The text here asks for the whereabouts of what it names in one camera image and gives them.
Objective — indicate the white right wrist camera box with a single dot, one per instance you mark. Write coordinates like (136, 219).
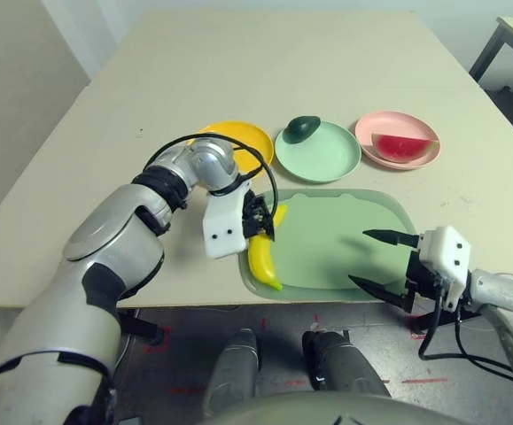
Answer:
(444, 252)

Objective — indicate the grey robot leg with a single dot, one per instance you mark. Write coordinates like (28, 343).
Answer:
(344, 363)
(234, 372)

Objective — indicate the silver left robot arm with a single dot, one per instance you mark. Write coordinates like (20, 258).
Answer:
(105, 248)

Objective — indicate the green silicone mat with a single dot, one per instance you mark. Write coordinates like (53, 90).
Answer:
(327, 248)

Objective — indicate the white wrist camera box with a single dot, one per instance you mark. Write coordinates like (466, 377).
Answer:
(223, 230)
(444, 252)

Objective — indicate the yellow plastic plate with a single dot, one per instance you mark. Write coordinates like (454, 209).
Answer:
(256, 137)

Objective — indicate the red toy watermelon slice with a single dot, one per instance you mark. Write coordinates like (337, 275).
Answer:
(402, 148)

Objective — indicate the grey left robot leg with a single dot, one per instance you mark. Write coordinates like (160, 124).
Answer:
(234, 372)

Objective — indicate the pink plastic plate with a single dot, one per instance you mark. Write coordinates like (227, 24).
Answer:
(384, 124)

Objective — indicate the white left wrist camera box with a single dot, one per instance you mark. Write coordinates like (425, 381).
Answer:
(223, 230)

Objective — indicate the dark green toy avocado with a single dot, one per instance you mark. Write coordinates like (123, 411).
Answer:
(300, 129)

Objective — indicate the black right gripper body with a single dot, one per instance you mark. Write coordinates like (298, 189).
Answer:
(420, 276)

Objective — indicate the black table foot bar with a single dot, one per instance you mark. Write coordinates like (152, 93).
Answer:
(141, 325)
(415, 322)

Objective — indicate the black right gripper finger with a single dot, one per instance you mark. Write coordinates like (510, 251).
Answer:
(375, 290)
(389, 237)

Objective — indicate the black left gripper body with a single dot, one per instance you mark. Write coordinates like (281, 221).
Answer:
(254, 217)

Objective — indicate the grey right robot leg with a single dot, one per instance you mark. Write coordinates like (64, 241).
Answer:
(344, 363)

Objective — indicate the light green plastic plate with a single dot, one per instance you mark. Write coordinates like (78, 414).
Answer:
(322, 155)

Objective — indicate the grey robot torso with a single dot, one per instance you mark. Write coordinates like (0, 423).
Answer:
(336, 411)

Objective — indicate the yellow toy banana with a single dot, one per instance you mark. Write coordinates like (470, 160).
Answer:
(262, 261)

